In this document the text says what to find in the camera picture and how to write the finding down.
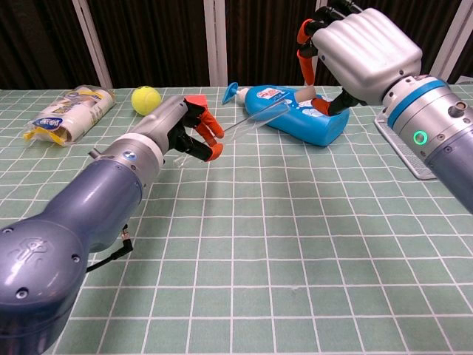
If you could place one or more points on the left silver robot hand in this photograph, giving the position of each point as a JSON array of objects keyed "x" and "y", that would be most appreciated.
[{"x": 162, "y": 118}]

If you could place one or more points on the plastic-wrapped paper cup pack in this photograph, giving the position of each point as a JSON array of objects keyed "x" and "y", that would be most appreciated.
[{"x": 74, "y": 114}]

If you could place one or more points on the blue pump lotion bottle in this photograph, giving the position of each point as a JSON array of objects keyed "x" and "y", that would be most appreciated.
[{"x": 266, "y": 100}]

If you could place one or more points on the yellow tennis ball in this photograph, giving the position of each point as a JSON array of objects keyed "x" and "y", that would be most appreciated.
[{"x": 146, "y": 101}]

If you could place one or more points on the red cube block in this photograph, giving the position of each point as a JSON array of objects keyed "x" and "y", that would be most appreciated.
[{"x": 197, "y": 100}]

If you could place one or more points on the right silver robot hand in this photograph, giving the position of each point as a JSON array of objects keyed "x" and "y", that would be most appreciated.
[{"x": 369, "y": 51}]

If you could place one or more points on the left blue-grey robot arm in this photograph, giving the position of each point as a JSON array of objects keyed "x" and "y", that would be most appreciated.
[{"x": 85, "y": 211}]

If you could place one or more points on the small cream rubber stopper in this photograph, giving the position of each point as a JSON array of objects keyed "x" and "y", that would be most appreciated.
[{"x": 305, "y": 94}]

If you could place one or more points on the green grid tablecloth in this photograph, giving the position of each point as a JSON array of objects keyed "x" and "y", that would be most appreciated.
[{"x": 258, "y": 259}]

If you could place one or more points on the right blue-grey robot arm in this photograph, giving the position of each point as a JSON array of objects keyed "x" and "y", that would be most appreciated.
[{"x": 443, "y": 125}]

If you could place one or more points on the clear glass test tube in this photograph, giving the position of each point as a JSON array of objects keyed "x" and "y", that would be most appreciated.
[{"x": 266, "y": 112}]

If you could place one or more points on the dark pleated curtain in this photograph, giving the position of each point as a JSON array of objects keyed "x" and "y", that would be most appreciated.
[{"x": 155, "y": 40}]

